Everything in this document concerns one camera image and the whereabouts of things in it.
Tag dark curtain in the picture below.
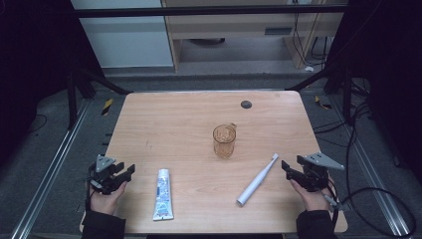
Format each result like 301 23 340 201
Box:
0 0 101 163
331 0 422 183

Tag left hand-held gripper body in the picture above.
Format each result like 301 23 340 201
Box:
89 153 117 195

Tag right gripper cable grey plug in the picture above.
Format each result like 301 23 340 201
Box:
322 183 342 230

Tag black metal stand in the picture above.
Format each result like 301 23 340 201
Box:
285 59 354 125
65 64 132 130

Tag person's left hand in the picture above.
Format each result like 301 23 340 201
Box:
89 181 128 216

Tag light wooden desk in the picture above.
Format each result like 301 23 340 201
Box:
161 0 346 73

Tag thin black floor cable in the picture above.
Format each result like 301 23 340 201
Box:
27 114 49 134

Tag person's right hand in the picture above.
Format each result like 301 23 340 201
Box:
290 177 336 212

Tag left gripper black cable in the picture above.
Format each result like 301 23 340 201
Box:
85 165 93 212

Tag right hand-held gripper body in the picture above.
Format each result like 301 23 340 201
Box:
300 151 345 193

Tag white toothpaste tube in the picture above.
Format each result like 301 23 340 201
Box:
152 168 175 222

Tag long black floor cable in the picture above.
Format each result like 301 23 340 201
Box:
313 79 418 239

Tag white electric toothbrush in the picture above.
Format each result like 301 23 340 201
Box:
236 152 280 207

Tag aluminium floor rail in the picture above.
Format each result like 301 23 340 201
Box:
11 99 92 239
331 96 412 237

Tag transparent amber cup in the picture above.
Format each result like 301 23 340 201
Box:
212 122 238 159

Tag white cabinet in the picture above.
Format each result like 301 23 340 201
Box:
70 0 174 69

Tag black horizontal frame bar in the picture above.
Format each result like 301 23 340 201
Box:
71 4 349 19

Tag black cables at desk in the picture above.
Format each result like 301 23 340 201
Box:
293 12 333 68

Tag yellow black floor tape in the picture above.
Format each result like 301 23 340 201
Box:
314 95 332 111
101 98 114 117

